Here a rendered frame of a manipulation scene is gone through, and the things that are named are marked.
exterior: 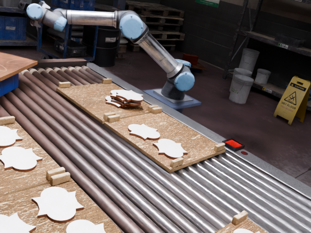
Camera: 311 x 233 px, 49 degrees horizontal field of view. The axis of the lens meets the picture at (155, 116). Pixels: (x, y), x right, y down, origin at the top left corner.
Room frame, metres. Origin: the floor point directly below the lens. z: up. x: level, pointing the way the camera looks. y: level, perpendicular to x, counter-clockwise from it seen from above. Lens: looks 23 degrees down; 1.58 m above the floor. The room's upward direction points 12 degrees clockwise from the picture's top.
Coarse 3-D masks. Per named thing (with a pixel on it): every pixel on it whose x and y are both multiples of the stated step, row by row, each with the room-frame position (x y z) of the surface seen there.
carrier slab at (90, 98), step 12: (96, 84) 1.79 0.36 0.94; (108, 84) 1.83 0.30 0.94; (72, 96) 1.55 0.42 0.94; (84, 96) 1.58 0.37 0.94; (96, 96) 1.61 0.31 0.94; (84, 108) 1.44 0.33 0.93; (96, 108) 1.46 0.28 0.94; (108, 108) 1.49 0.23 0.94; (120, 108) 1.52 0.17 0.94; (132, 108) 1.55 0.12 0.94; (144, 108) 1.59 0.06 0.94
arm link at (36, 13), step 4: (32, 4) 1.69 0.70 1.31; (36, 4) 1.70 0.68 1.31; (28, 8) 1.68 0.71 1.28; (32, 8) 1.68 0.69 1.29; (36, 8) 1.69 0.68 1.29; (40, 8) 1.70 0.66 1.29; (44, 8) 1.74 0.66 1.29; (28, 12) 1.68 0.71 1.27; (32, 12) 1.68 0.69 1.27; (36, 12) 1.69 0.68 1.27; (40, 12) 1.69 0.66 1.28; (44, 12) 1.72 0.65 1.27; (32, 16) 1.68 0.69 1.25; (36, 16) 1.68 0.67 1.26; (40, 16) 1.69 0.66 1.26; (36, 20) 1.72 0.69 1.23; (40, 20) 1.71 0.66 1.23
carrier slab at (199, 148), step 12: (120, 120) 1.39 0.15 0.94; (132, 120) 1.41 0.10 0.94; (144, 120) 1.44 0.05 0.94; (156, 120) 1.47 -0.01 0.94; (168, 120) 1.50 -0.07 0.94; (120, 132) 1.27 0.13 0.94; (168, 132) 1.37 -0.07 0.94; (180, 132) 1.40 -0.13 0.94; (192, 132) 1.42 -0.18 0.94; (132, 144) 1.21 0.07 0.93; (144, 144) 1.21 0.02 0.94; (192, 144) 1.30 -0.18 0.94; (204, 144) 1.32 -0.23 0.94; (216, 144) 1.35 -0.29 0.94; (156, 156) 1.14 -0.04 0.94; (192, 156) 1.20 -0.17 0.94; (204, 156) 1.22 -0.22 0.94; (168, 168) 1.07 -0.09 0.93; (180, 168) 1.11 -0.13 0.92
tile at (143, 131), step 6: (132, 126) 1.33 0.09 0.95; (138, 126) 1.34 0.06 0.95; (144, 126) 1.35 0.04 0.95; (132, 132) 1.27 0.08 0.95; (138, 132) 1.28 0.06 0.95; (144, 132) 1.29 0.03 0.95; (150, 132) 1.31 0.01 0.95; (156, 132) 1.32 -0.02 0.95; (144, 138) 1.24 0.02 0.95; (150, 138) 1.26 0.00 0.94; (156, 138) 1.27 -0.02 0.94
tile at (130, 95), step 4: (116, 92) 1.58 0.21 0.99; (120, 92) 1.58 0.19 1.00; (124, 92) 1.59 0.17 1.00; (128, 92) 1.60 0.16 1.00; (132, 92) 1.61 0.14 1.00; (116, 96) 1.54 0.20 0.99; (120, 96) 1.54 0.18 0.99; (124, 96) 1.54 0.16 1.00; (128, 96) 1.55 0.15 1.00; (132, 96) 1.56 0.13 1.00; (136, 96) 1.57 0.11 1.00; (140, 96) 1.58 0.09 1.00; (128, 100) 1.51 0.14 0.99; (132, 100) 1.52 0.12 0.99; (136, 100) 1.52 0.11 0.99; (140, 100) 1.53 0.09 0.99
